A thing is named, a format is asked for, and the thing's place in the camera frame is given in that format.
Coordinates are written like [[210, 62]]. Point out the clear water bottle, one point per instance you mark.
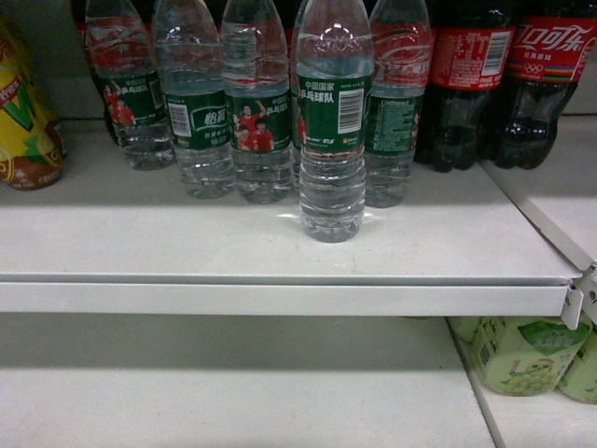
[[334, 69]]

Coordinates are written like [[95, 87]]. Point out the hidden water bottle behind front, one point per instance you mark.
[[296, 148]]

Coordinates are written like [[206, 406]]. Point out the white metal shelf board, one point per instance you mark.
[[111, 240]]

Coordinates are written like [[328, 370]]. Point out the right water bottle green label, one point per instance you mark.
[[403, 46]]

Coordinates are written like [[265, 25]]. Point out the far left water bottle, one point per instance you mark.
[[123, 57]]

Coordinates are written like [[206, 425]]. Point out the left green drink bottle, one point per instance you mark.
[[465, 327]]

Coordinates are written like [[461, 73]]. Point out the cola bottle barcode label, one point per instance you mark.
[[471, 44]]

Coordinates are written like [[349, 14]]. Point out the green grape drink bottle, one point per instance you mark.
[[525, 356]]

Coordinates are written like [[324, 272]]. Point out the yellow lemon tea bottle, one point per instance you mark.
[[31, 144]]

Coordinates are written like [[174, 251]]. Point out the cola bottle red logo label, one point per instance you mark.
[[546, 60]]

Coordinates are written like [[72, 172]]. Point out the right green drink bottle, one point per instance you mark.
[[579, 381]]

